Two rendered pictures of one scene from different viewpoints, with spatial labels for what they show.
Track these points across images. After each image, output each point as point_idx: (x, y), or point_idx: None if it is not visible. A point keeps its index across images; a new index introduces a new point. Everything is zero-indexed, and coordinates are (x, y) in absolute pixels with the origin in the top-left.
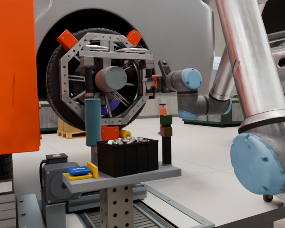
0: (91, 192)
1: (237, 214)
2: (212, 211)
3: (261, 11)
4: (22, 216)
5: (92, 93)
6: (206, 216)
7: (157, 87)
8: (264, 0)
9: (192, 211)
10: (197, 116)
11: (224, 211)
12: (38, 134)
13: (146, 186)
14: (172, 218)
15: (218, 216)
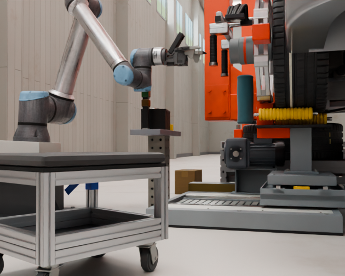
0: None
1: (163, 243)
2: (200, 240)
3: (75, 17)
4: None
5: (220, 74)
6: (191, 235)
7: (188, 60)
8: (72, 14)
9: (188, 210)
10: (133, 88)
11: (186, 243)
12: (205, 109)
13: (323, 214)
14: (189, 205)
15: (179, 237)
